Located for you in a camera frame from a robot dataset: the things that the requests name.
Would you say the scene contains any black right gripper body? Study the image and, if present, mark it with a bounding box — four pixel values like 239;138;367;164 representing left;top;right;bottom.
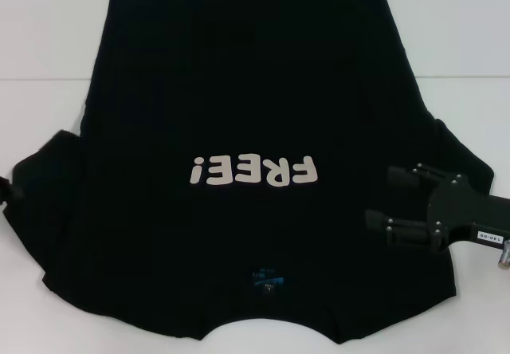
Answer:
426;177;510;257

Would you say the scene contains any black shirt with FREE print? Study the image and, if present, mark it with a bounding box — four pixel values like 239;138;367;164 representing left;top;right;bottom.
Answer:
10;0;496;338

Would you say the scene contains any silver right plug connector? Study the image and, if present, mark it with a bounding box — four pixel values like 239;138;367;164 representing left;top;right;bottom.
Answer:
496;238;510;269

